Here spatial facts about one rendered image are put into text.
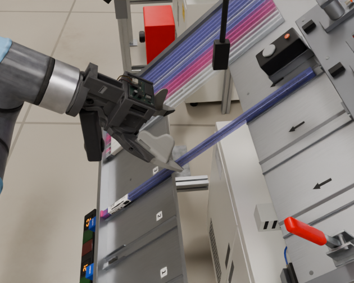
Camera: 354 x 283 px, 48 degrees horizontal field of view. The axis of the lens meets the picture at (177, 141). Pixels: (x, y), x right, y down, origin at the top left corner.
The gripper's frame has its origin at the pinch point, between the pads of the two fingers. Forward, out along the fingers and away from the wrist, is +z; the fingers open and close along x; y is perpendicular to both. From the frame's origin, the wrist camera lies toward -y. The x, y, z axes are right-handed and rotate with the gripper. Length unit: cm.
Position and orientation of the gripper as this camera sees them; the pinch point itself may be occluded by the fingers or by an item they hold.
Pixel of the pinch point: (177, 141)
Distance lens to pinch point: 71.2
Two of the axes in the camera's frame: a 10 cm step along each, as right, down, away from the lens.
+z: 8.4, 3.1, 4.4
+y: 5.3, -6.3, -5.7
